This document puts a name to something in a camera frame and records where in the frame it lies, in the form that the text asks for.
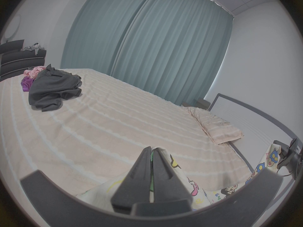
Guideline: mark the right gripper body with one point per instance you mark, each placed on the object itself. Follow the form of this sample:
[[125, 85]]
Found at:
[[291, 159]]

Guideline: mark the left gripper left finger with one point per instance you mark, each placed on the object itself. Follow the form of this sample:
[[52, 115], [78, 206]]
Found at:
[[135, 185]]

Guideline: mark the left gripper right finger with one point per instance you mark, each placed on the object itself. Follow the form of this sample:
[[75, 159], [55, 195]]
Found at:
[[168, 185]]

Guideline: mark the white printed pyjama top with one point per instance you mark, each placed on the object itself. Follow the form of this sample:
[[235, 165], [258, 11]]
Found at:
[[99, 193]]

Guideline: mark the bed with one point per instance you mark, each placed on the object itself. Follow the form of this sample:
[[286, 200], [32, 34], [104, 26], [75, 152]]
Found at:
[[106, 126]]

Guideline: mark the pale pink striped pillow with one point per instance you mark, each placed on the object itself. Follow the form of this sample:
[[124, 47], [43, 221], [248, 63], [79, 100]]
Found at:
[[217, 129]]

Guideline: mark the grey bedside table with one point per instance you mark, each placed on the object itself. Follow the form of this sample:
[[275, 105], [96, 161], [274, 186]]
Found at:
[[201, 103]]

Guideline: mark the black shirt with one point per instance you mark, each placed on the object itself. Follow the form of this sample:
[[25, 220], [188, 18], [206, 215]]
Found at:
[[52, 91]]

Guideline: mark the blue-green curtain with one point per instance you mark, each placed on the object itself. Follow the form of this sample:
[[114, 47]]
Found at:
[[177, 55], [94, 32]]

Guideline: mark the purple garment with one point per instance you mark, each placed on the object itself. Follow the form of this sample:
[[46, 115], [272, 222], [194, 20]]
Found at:
[[26, 84]]

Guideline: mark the pink garment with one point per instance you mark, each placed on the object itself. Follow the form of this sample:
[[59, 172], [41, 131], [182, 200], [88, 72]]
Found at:
[[33, 72]]

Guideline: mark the black chest of drawers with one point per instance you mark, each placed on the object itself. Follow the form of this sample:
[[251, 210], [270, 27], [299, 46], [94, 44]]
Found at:
[[19, 60]]

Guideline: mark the grey crumpled cloth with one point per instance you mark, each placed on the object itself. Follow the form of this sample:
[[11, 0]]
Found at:
[[33, 48]]

